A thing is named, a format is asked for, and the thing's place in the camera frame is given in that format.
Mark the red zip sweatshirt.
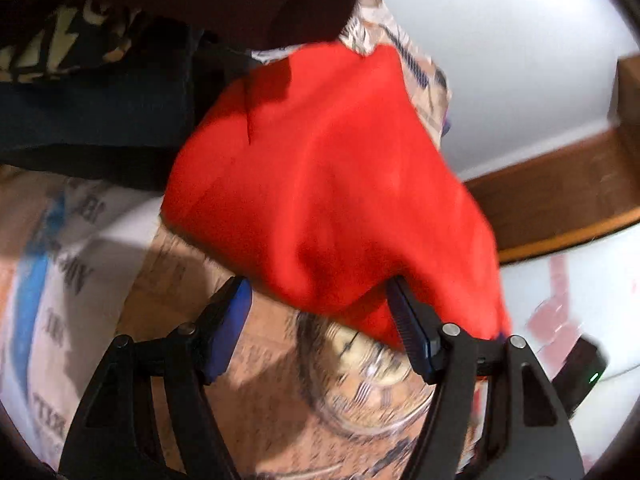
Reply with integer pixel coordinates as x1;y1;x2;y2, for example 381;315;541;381
160;42;511;348

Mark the newspaper print bed sheet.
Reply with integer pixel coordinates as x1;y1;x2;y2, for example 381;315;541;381
0;0;492;480

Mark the black folded garment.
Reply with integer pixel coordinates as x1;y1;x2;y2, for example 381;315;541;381
1;12;257;192

